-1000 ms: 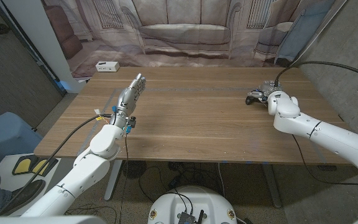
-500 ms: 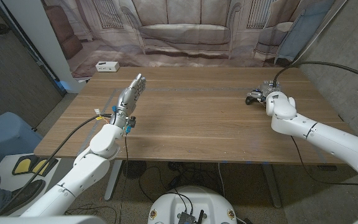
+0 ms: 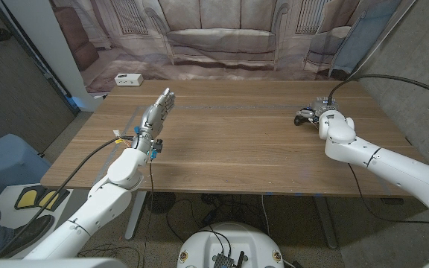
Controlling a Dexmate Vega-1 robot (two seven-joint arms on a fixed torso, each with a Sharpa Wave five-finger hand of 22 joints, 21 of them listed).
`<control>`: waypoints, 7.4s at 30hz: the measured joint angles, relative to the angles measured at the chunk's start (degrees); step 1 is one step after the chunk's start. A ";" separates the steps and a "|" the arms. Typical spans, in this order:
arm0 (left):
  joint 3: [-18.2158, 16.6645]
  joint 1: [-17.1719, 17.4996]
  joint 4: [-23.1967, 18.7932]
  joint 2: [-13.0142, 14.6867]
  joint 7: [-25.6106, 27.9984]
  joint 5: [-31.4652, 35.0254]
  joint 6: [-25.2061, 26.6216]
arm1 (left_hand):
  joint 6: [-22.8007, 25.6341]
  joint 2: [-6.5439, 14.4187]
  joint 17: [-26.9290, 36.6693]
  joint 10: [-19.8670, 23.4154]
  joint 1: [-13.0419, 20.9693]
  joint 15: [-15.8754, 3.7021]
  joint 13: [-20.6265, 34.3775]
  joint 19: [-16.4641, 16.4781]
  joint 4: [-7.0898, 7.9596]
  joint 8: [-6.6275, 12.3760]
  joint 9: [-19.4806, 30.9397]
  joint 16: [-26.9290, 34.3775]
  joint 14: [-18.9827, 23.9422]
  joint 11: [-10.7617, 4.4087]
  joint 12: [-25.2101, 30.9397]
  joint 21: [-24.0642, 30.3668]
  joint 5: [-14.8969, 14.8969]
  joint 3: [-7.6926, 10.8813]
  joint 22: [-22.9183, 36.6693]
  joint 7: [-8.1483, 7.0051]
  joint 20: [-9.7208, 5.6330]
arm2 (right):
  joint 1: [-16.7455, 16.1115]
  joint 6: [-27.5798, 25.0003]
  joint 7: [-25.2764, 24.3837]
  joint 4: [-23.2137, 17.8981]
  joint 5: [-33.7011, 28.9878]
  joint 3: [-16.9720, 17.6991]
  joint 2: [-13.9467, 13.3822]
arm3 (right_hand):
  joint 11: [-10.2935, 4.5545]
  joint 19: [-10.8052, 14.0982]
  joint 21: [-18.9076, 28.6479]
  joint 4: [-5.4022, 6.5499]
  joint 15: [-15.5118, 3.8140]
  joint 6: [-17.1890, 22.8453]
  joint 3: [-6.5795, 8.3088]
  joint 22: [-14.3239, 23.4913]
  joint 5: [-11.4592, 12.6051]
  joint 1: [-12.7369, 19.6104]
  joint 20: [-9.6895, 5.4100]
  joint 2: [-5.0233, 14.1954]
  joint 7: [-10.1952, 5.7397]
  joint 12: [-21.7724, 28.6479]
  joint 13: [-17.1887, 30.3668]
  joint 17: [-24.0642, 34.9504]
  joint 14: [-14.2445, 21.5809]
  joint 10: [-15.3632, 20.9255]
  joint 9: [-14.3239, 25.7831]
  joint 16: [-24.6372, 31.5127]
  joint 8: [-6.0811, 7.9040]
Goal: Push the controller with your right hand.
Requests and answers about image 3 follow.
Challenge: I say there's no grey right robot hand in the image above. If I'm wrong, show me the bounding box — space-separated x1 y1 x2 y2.
295 97 340 124

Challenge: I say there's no black floor cable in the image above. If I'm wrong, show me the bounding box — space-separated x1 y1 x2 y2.
165 198 234 258

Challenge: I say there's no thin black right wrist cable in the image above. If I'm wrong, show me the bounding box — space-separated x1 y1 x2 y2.
348 163 429 227

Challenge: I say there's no printed living room backdrop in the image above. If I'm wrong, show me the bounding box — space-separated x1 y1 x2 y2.
49 0 416 94

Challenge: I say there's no black round floor fan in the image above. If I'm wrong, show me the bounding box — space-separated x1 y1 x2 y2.
146 191 177 215

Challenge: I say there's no black shoe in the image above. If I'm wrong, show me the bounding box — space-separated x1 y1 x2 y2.
0 214 55 258

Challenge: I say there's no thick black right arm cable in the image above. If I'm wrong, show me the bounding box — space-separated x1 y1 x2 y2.
327 74 429 107

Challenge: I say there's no yellow and black foot pedal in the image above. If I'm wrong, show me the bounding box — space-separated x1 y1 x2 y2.
14 185 71 211

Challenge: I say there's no blue plastic bin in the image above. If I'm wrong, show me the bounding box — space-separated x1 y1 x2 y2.
0 133 51 198

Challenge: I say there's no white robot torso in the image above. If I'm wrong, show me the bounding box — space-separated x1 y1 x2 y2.
177 222 285 268

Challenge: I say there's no white flat floor plate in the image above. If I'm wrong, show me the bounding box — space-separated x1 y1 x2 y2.
0 182 89 232

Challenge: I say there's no white floor cable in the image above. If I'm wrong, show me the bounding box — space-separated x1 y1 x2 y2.
261 194 272 237

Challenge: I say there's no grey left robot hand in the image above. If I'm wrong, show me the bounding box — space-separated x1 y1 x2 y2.
132 87 177 153

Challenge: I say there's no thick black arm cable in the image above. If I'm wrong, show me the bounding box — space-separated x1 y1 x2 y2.
327 74 429 107
0 136 136 260

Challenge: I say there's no black antenna module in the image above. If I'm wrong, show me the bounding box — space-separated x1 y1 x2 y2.
212 251 245 268

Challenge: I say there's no black game controller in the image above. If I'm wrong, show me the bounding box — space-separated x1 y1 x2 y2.
293 113 318 127

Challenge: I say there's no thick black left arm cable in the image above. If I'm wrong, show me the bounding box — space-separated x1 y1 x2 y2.
0 136 136 260

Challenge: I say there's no white table leg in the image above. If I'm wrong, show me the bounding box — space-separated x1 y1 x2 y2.
124 191 148 241

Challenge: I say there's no grey table leg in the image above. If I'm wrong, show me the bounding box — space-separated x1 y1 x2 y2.
313 195 339 249

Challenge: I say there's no white wall panel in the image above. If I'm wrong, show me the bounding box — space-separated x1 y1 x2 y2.
0 0 104 112

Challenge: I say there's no white power strip box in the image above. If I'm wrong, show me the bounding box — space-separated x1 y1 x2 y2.
114 73 144 87

